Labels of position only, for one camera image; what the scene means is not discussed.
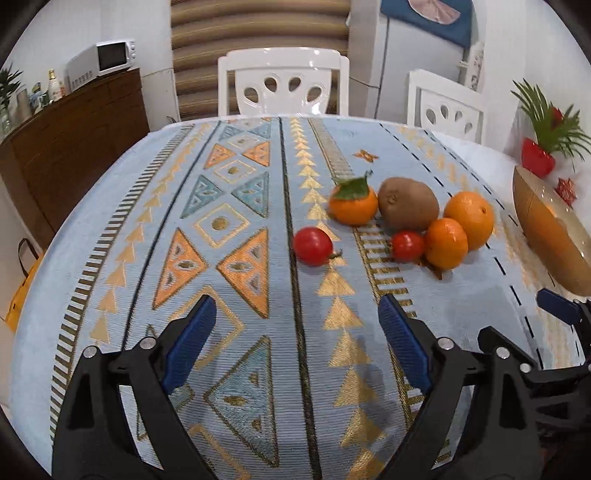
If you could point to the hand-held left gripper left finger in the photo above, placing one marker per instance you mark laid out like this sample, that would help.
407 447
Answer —
191 341

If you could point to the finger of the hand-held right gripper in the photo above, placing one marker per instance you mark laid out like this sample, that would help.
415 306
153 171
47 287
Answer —
526 368
556 304

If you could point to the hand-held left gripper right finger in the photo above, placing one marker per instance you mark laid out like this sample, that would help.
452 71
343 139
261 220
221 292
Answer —
404 341

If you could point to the ribbed amber glass bowl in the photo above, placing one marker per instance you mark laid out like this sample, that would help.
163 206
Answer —
545 230

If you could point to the large orange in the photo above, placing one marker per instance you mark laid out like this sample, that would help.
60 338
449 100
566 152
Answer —
468 219

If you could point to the small red tomato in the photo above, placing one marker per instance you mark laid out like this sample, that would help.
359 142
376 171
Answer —
314 247

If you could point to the small brown kiwi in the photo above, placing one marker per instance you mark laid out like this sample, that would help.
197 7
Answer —
408 203

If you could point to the tangerine with green leaf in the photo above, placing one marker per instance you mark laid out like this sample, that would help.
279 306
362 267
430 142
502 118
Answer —
353 207

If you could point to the blue patterned tablecloth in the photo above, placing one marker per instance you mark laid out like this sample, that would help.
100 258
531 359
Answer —
138 221

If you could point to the green plant in red vase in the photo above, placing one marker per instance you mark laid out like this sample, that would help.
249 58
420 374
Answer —
538 157

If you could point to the brown wooden sideboard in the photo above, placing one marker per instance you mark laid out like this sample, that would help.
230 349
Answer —
69 147

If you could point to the white dining chair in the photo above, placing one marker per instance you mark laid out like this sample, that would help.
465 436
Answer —
443 92
277 62

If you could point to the white bottle with gold cap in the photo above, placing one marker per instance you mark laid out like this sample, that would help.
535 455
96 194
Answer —
54 87

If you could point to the grey canister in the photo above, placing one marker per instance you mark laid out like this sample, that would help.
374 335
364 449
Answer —
21 105

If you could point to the white refrigerator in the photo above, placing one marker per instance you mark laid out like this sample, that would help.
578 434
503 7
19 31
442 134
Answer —
415 46

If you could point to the white microwave oven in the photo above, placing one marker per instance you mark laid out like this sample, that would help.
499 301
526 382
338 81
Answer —
106 57

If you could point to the green plant in glass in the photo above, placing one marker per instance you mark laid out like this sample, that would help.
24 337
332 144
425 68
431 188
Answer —
5 92

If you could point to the brown striped window blind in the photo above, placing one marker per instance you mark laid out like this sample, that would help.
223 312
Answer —
258 27

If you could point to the blue refrigerator cover cloth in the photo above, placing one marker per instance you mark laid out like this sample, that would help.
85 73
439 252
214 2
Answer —
401 11

